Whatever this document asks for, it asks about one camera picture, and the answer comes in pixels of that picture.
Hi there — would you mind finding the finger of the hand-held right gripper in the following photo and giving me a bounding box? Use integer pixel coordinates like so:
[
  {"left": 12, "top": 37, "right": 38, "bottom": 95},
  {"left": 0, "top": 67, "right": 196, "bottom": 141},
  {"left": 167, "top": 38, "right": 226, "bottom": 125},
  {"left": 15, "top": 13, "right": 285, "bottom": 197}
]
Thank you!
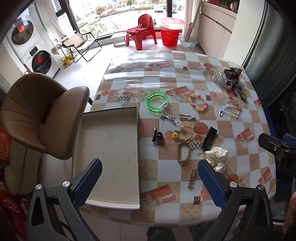
[
  {"left": 258, "top": 133, "right": 287, "bottom": 155},
  {"left": 284, "top": 133, "right": 296, "bottom": 151}
]

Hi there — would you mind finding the mop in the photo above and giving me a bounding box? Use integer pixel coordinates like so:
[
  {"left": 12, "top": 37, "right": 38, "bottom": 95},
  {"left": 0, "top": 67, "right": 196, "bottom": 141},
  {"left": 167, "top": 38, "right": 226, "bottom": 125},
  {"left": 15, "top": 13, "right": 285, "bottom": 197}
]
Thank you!
[{"left": 184, "top": 5, "right": 201, "bottom": 44}]

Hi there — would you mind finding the clear crystal bracelet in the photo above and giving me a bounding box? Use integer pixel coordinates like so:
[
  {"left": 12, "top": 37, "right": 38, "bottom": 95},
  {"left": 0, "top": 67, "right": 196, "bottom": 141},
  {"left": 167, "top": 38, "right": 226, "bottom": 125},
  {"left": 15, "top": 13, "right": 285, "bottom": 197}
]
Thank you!
[{"left": 203, "top": 70, "right": 226, "bottom": 88}]

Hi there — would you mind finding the red bucket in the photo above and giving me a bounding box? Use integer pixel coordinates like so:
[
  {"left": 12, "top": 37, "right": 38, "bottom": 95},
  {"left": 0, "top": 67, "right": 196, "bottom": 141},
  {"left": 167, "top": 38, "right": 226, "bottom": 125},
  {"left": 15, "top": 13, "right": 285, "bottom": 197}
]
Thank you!
[{"left": 159, "top": 27, "right": 181, "bottom": 46}]

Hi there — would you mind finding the pink plastic basin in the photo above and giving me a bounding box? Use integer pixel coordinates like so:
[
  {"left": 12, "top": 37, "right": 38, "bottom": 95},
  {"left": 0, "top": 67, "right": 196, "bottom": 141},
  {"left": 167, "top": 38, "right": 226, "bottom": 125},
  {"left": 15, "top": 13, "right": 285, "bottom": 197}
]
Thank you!
[{"left": 161, "top": 17, "right": 186, "bottom": 30}]

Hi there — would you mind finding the long black hair clip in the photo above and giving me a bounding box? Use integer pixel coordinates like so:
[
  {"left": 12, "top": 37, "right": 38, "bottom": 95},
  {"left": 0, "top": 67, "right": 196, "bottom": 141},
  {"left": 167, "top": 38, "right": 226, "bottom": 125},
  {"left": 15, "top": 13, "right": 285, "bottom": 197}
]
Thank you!
[{"left": 202, "top": 127, "right": 218, "bottom": 151}]

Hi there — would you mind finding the white stool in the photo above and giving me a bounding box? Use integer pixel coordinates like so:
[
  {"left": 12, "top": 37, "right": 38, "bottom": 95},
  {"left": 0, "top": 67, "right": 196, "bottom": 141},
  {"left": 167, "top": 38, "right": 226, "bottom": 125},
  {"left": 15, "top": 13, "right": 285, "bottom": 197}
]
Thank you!
[{"left": 110, "top": 34, "right": 126, "bottom": 47}]

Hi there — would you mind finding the white tray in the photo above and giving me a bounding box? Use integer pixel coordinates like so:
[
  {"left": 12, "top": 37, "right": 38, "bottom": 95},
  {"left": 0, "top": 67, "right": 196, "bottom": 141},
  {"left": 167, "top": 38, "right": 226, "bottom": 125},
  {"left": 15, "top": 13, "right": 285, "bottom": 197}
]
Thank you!
[{"left": 72, "top": 107, "right": 141, "bottom": 208}]

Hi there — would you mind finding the beige cabinet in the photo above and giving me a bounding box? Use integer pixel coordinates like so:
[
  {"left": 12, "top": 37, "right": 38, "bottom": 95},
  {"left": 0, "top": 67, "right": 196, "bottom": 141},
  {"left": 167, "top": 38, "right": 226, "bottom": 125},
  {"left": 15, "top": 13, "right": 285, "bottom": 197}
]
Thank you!
[{"left": 199, "top": 0, "right": 237, "bottom": 58}]

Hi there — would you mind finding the red patterned cloth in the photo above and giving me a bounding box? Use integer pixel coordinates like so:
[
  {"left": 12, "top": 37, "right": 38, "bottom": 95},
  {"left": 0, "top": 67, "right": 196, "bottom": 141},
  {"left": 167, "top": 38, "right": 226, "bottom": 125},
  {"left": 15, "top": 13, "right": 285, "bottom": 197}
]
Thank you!
[{"left": 0, "top": 181, "right": 30, "bottom": 241}]

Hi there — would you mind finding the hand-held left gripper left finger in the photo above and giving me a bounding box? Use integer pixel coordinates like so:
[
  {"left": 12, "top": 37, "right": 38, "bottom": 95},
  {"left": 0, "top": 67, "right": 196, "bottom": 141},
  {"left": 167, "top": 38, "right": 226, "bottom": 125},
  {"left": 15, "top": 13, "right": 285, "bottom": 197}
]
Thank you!
[{"left": 26, "top": 158, "right": 103, "bottom": 241}]

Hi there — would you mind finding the white washing machine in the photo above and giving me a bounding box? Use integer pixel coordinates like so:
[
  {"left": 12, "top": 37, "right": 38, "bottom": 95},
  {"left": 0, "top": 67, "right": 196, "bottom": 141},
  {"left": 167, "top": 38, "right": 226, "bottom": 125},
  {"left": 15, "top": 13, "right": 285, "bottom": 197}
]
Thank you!
[{"left": 21, "top": 42, "right": 61, "bottom": 77}]

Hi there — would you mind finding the braided beige hair tie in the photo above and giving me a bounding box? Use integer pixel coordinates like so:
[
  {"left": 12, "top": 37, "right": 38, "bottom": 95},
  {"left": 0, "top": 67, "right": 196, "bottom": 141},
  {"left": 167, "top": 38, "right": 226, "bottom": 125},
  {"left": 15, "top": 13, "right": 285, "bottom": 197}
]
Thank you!
[{"left": 177, "top": 140, "right": 191, "bottom": 163}]

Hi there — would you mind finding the beige metal hair clip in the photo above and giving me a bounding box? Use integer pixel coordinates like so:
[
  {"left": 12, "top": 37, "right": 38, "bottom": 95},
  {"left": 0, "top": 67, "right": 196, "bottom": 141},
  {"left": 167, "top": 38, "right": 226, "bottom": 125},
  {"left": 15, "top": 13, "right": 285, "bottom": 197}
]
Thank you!
[{"left": 179, "top": 113, "right": 197, "bottom": 121}]

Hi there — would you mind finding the patterned plastic tablecloth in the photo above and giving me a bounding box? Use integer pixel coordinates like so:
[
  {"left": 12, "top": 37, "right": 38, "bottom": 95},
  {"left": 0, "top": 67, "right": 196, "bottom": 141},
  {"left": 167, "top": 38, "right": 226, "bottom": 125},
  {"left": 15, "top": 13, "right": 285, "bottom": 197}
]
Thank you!
[{"left": 89, "top": 51, "right": 277, "bottom": 226}]

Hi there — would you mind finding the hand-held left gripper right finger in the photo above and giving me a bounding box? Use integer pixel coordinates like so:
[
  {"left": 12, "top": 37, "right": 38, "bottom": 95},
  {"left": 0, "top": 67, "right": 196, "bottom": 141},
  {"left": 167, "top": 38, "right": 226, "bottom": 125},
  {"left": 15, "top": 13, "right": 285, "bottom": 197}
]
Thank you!
[{"left": 198, "top": 159, "right": 274, "bottom": 241}]

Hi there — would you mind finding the silver hair pin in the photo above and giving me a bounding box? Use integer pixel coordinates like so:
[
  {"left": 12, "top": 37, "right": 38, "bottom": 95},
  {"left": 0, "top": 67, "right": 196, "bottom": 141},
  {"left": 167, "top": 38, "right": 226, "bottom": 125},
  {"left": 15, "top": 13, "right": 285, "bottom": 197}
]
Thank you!
[{"left": 187, "top": 166, "right": 197, "bottom": 189}]

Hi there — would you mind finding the black folding chair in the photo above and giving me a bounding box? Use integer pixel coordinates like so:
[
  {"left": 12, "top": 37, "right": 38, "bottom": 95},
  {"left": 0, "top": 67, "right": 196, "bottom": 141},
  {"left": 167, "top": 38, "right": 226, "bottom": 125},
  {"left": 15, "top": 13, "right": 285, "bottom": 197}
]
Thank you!
[{"left": 61, "top": 30, "right": 102, "bottom": 62}]

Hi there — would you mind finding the small black claw clip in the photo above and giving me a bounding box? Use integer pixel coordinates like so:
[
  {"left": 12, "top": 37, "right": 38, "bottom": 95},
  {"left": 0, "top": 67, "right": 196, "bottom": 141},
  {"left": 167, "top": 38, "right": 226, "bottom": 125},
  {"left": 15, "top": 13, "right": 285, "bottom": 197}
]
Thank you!
[{"left": 152, "top": 127, "right": 165, "bottom": 146}]

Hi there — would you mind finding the cream sofa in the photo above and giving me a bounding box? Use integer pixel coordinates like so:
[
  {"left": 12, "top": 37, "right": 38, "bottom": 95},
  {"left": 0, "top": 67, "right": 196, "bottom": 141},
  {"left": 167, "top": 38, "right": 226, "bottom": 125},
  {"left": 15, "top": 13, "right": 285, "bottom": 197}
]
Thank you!
[{"left": 5, "top": 148, "right": 47, "bottom": 195}]

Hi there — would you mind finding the white polka-dot scrunchie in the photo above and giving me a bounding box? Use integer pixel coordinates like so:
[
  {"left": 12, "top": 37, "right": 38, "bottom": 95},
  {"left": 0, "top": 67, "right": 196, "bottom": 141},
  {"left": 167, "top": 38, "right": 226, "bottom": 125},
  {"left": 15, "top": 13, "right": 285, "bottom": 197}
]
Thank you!
[{"left": 205, "top": 146, "right": 228, "bottom": 173}]

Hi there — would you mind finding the red plastic chair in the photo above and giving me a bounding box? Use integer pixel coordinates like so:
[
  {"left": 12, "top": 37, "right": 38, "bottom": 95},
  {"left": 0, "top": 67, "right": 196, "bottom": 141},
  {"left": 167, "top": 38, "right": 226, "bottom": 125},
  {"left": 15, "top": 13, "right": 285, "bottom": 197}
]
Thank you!
[{"left": 125, "top": 14, "right": 158, "bottom": 51}]

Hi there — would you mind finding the red embroidered cushion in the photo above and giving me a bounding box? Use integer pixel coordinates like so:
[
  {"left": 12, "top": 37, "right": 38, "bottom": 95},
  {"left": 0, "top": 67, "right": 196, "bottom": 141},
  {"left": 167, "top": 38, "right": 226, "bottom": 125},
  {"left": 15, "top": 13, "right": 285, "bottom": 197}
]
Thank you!
[{"left": 0, "top": 128, "right": 11, "bottom": 160}]

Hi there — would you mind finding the wire basket with yellow items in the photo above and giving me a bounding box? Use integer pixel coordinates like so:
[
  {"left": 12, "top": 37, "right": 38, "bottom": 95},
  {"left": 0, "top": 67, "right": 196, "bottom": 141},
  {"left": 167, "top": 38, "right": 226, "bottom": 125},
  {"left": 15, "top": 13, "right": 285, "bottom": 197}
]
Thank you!
[{"left": 55, "top": 53, "right": 77, "bottom": 67}]

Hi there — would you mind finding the green plastic bracelet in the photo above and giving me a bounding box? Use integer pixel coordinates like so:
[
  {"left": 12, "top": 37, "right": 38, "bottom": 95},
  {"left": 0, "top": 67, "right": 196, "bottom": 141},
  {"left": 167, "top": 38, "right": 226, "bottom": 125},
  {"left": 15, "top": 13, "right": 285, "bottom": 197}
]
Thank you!
[{"left": 147, "top": 91, "right": 171, "bottom": 113}]

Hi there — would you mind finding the white dryer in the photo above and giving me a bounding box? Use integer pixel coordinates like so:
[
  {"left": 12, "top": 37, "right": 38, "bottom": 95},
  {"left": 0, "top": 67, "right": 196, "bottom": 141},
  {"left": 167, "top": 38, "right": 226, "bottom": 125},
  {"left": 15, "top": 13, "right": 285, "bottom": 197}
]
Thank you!
[{"left": 6, "top": 20, "right": 44, "bottom": 55}]

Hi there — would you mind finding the leopard print scrunchie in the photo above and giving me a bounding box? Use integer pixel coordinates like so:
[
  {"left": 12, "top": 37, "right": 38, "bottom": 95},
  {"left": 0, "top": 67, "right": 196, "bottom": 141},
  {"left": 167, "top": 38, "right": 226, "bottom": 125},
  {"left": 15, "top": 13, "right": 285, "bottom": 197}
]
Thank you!
[{"left": 223, "top": 67, "right": 242, "bottom": 84}]

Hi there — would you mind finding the beige leather chair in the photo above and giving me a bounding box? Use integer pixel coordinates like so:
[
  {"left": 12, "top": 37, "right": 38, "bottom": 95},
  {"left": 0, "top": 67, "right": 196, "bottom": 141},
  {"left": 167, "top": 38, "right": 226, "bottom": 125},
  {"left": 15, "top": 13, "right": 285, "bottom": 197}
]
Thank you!
[{"left": 1, "top": 72, "right": 90, "bottom": 160}]

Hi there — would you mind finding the white basin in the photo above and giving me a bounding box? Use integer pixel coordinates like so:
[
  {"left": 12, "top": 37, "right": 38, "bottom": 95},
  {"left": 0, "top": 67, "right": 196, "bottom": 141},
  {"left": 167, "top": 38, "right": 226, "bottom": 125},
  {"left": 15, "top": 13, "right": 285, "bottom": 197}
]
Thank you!
[{"left": 178, "top": 35, "right": 198, "bottom": 48}]

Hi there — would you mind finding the pink yellow beaded bracelet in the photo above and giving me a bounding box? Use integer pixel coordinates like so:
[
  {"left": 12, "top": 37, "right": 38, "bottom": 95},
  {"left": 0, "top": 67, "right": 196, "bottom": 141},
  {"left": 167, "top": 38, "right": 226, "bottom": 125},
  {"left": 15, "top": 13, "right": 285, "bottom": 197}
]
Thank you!
[{"left": 188, "top": 93, "right": 208, "bottom": 113}]

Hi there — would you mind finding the yellow flower hair tie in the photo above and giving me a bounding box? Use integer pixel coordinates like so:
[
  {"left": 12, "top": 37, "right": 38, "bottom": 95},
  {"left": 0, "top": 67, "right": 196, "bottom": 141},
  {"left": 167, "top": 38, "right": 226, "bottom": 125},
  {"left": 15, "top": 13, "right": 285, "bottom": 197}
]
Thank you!
[{"left": 172, "top": 125, "right": 193, "bottom": 141}]

